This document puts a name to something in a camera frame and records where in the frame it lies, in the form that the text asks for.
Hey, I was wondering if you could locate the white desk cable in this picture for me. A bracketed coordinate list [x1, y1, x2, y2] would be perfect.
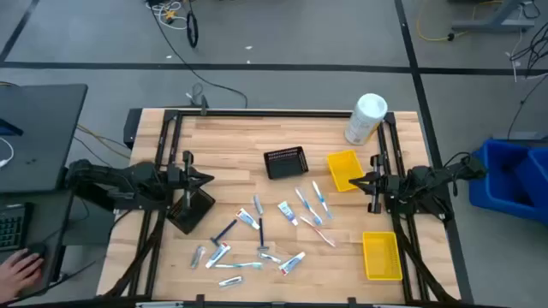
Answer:
[0, 136, 15, 169]

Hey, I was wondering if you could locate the thin black floor cable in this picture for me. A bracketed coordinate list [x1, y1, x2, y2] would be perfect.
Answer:
[507, 74, 548, 140]

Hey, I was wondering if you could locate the grey desk leg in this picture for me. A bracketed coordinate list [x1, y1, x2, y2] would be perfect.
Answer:
[450, 0, 536, 34]

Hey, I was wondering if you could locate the black computer keyboard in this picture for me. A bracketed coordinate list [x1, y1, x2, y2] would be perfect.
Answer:
[0, 202, 34, 252]

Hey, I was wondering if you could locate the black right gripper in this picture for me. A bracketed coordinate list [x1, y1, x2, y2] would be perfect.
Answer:
[348, 154, 402, 214]

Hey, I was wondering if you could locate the large blue plastic bin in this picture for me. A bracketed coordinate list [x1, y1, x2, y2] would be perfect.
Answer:
[468, 138, 548, 224]

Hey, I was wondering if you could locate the red toothbrush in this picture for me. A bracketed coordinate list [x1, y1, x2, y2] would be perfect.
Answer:
[299, 216, 337, 249]

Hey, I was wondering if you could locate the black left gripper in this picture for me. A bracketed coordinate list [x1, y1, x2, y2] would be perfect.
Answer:
[166, 150, 215, 210]

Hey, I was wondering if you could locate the white wipes canister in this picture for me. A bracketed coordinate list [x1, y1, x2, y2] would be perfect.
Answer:
[343, 92, 389, 146]

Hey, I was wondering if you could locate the person's hand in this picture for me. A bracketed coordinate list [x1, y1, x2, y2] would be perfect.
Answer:
[0, 247, 45, 304]

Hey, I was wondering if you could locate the blue toothbrush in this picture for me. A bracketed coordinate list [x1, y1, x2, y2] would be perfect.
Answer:
[311, 180, 334, 221]
[294, 187, 324, 227]

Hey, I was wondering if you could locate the white cable bundle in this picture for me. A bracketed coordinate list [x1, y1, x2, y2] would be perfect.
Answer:
[146, 0, 189, 31]

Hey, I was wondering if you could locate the black aluminium table frame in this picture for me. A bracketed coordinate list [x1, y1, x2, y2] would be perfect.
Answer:
[128, 109, 429, 303]

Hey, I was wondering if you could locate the green wrapped toothbrush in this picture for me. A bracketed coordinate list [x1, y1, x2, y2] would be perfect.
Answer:
[213, 261, 264, 271]

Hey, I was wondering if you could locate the black table corner bracket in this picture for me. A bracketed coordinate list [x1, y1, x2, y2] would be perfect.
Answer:
[123, 108, 144, 150]

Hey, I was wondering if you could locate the long black floor cable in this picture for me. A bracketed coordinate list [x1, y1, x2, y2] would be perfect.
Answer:
[149, 3, 249, 109]

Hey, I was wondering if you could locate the small blue plastic bin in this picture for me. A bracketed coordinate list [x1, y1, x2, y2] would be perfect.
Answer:
[513, 147, 548, 210]

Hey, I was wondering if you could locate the black lower desk surface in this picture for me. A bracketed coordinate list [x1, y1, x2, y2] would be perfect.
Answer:
[0, 190, 74, 299]

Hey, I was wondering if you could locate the black coiled cable loop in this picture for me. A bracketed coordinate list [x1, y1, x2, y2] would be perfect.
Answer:
[186, 10, 200, 49]

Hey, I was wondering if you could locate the dark blue disposable razor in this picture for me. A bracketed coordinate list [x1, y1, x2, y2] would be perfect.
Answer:
[209, 218, 238, 248]
[256, 216, 271, 252]

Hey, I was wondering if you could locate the yellow plastic mesh basket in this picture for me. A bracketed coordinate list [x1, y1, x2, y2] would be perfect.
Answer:
[326, 149, 366, 193]
[361, 231, 403, 281]

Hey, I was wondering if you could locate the black desk top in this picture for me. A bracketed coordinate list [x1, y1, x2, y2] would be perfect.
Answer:
[0, 83, 89, 194]

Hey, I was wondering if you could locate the white travel toothpaste tube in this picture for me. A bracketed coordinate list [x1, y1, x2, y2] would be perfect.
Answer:
[277, 251, 307, 277]
[204, 241, 233, 270]
[277, 200, 300, 227]
[235, 208, 261, 231]

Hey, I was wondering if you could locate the dark screen edge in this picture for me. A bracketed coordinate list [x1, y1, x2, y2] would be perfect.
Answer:
[0, 118, 25, 138]

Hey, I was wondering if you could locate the yellow floor cable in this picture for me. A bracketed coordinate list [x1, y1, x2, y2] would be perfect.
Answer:
[416, 0, 504, 43]

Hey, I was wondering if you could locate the black plastic mesh basket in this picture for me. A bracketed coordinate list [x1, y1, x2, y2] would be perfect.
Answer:
[165, 187, 217, 235]
[263, 145, 310, 181]

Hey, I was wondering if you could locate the black cable tangle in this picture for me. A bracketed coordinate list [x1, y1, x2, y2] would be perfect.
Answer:
[509, 21, 548, 82]

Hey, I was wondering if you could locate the thin yellow cable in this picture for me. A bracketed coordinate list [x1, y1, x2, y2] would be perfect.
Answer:
[75, 123, 132, 160]

